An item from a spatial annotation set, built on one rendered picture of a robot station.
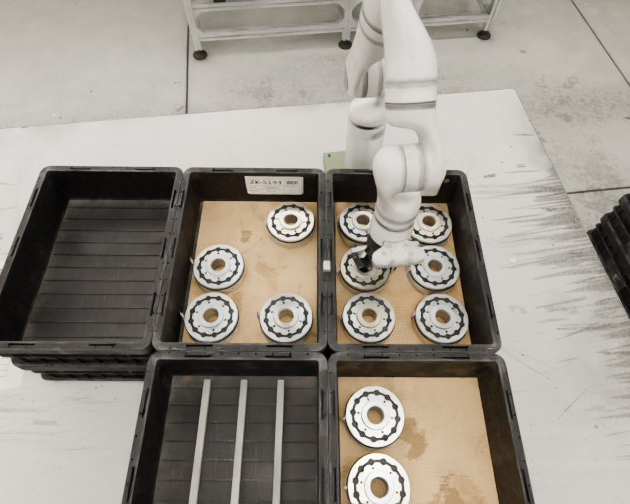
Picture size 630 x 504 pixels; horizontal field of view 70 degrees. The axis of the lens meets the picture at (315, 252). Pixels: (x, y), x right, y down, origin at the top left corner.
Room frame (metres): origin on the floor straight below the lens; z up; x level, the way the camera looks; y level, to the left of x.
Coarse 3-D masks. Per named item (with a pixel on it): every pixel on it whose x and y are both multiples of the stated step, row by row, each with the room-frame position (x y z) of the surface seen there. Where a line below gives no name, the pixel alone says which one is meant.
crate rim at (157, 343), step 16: (320, 176) 0.61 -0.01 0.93; (320, 192) 0.57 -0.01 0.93; (320, 208) 0.53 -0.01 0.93; (176, 224) 0.48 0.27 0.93; (320, 224) 0.49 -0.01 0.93; (176, 240) 0.44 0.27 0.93; (320, 240) 0.45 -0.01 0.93; (320, 256) 0.42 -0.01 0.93; (320, 272) 0.38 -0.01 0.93; (320, 288) 0.35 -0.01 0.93; (160, 304) 0.31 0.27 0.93; (320, 304) 0.32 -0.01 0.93; (160, 320) 0.28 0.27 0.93; (320, 320) 0.29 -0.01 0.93; (160, 336) 0.25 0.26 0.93; (320, 336) 0.26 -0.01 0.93; (320, 352) 0.23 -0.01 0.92
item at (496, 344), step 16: (448, 176) 0.62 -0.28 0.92; (464, 176) 0.62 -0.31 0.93; (464, 192) 0.58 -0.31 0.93; (480, 256) 0.43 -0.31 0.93; (480, 272) 0.39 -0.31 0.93; (496, 320) 0.30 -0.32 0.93; (496, 336) 0.27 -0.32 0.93; (336, 352) 0.23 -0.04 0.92; (384, 352) 0.23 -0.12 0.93; (400, 352) 0.23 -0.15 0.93; (416, 352) 0.24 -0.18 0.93; (432, 352) 0.24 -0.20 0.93; (448, 352) 0.24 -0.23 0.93; (464, 352) 0.24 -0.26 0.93; (480, 352) 0.24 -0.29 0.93; (496, 352) 0.24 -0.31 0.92
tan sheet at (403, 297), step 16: (336, 208) 0.60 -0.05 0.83; (336, 224) 0.56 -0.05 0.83; (336, 240) 0.51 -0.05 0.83; (448, 240) 0.52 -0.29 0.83; (336, 256) 0.47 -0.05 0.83; (336, 272) 0.43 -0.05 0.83; (400, 272) 0.44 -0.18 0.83; (336, 288) 0.40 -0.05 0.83; (384, 288) 0.40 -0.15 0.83; (400, 288) 0.40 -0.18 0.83; (336, 304) 0.36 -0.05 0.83; (400, 304) 0.37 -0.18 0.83; (416, 304) 0.37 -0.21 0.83; (368, 320) 0.33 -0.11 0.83; (400, 320) 0.33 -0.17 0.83; (400, 336) 0.30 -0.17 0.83; (416, 336) 0.30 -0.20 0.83; (464, 336) 0.30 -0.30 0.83
